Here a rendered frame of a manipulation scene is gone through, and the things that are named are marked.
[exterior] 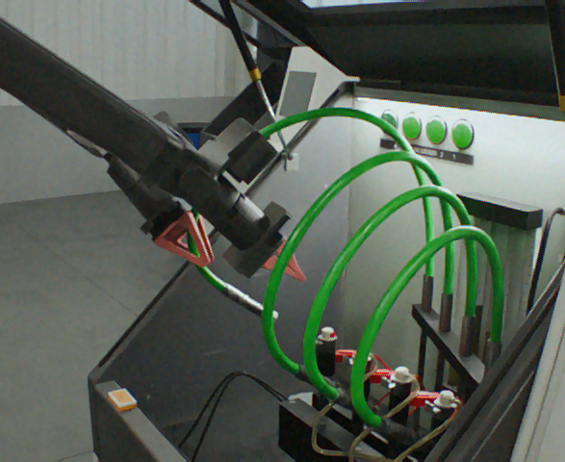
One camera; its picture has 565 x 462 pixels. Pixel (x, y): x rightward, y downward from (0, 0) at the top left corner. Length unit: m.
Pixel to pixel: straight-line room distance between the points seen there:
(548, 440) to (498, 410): 0.06
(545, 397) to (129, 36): 7.35
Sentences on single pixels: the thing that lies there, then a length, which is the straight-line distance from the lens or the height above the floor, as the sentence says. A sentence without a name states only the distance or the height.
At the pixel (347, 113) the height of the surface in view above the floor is 1.41.
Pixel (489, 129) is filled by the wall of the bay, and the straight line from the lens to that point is 1.12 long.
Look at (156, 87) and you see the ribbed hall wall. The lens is 8.03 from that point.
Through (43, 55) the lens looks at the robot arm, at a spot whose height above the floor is 1.50.
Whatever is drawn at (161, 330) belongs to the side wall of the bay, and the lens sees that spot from 1.24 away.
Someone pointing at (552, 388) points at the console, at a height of 1.17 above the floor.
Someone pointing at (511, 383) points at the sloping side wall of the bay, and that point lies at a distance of 0.76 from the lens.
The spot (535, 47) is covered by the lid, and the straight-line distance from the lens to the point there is 0.97.
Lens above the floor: 1.50
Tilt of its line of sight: 14 degrees down
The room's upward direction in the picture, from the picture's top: 1 degrees clockwise
